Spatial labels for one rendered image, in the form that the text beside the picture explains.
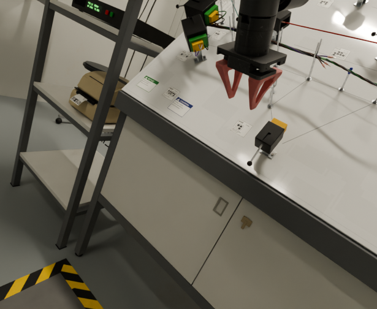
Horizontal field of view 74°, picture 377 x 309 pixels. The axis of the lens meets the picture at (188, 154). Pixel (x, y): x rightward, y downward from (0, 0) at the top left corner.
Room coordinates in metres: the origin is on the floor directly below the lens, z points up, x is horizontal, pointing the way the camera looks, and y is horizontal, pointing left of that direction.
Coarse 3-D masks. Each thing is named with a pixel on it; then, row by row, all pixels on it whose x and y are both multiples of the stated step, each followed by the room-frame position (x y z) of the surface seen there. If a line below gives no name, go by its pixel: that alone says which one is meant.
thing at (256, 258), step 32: (256, 224) 0.64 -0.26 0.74; (224, 256) 0.66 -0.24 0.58; (256, 256) 0.62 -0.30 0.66; (288, 256) 0.59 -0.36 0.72; (320, 256) 0.56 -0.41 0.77; (224, 288) 0.63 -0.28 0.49; (256, 288) 0.60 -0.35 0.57; (288, 288) 0.57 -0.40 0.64; (320, 288) 0.54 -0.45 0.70; (352, 288) 0.52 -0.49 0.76
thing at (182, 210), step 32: (128, 128) 0.92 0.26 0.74; (128, 160) 0.90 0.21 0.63; (160, 160) 0.83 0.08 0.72; (128, 192) 0.87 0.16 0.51; (160, 192) 0.80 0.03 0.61; (192, 192) 0.75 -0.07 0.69; (224, 192) 0.70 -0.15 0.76; (160, 224) 0.78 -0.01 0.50; (192, 224) 0.72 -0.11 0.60; (224, 224) 0.68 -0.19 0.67; (192, 256) 0.70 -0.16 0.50
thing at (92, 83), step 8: (88, 72) 1.15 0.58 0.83; (96, 72) 1.16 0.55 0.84; (104, 72) 1.20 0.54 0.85; (80, 80) 1.12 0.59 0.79; (88, 80) 1.10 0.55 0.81; (96, 80) 1.10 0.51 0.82; (104, 80) 1.11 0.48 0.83; (120, 80) 1.17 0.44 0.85; (128, 80) 1.32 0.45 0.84; (80, 88) 1.11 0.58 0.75; (88, 88) 1.08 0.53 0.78; (96, 88) 1.07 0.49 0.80; (120, 88) 1.09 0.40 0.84; (72, 96) 1.09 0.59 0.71; (88, 96) 1.06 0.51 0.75; (96, 96) 1.05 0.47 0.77; (72, 104) 1.08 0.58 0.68; (80, 104) 1.06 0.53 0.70; (88, 104) 1.04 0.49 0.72; (96, 104) 1.03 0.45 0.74; (112, 104) 1.07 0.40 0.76; (88, 112) 1.03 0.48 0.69; (112, 112) 1.08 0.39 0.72; (112, 120) 1.09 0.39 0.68
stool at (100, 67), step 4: (84, 64) 2.35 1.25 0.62; (88, 64) 2.34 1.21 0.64; (92, 64) 2.40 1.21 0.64; (96, 64) 2.50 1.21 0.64; (100, 64) 2.60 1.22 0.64; (88, 68) 2.32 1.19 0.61; (92, 68) 2.32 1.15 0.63; (96, 68) 2.33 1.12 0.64; (100, 68) 2.40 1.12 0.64; (104, 68) 2.50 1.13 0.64; (60, 116) 2.24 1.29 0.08; (56, 120) 2.22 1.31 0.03; (60, 120) 2.24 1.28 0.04; (112, 132) 2.56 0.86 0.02
